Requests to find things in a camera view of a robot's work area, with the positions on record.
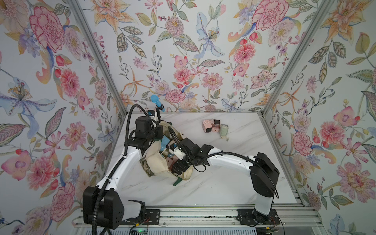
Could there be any cream green tote bag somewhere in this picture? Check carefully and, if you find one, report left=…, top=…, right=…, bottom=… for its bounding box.
left=139, top=120, right=194, bottom=187

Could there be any large pink pencil sharpener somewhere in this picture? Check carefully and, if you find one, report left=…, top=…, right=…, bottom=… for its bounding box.
left=202, top=119, right=213, bottom=133

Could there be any small pink pencil sharpener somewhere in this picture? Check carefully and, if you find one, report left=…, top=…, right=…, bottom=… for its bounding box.
left=211, top=119, right=221, bottom=132

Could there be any mint green pencil sharpener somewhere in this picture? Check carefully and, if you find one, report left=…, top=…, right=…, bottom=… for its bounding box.
left=219, top=124, right=229, bottom=142

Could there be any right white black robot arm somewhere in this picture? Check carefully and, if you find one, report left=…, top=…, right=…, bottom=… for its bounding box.
left=169, top=138, right=280, bottom=227

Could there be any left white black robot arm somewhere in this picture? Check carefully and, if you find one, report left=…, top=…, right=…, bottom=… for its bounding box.
left=83, top=116, right=164, bottom=235

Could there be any light blue pencil sharpener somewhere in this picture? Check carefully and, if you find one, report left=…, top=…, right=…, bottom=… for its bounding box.
left=160, top=136, right=170, bottom=152

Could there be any black microphone stand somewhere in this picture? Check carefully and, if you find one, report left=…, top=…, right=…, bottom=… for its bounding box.
left=156, top=106, right=163, bottom=122

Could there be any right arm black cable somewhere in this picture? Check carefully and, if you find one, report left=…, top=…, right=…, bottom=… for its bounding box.
left=167, top=126, right=280, bottom=200

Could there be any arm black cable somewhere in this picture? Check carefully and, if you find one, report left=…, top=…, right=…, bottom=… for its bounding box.
left=167, top=126, right=280, bottom=200
left=91, top=104, right=150, bottom=235

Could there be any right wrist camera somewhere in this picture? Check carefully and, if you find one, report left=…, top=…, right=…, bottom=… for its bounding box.
left=173, top=147, right=186, bottom=160

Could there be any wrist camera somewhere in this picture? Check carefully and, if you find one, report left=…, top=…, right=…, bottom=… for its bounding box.
left=147, top=110, right=158, bottom=121
left=173, top=147, right=186, bottom=160

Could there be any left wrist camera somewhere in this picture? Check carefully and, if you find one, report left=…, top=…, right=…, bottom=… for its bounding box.
left=147, top=110, right=158, bottom=121

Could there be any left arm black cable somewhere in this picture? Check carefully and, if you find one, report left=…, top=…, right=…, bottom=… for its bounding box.
left=91, top=104, right=150, bottom=235

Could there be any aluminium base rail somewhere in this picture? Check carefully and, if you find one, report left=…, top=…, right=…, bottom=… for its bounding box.
left=71, top=205, right=324, bottom=235

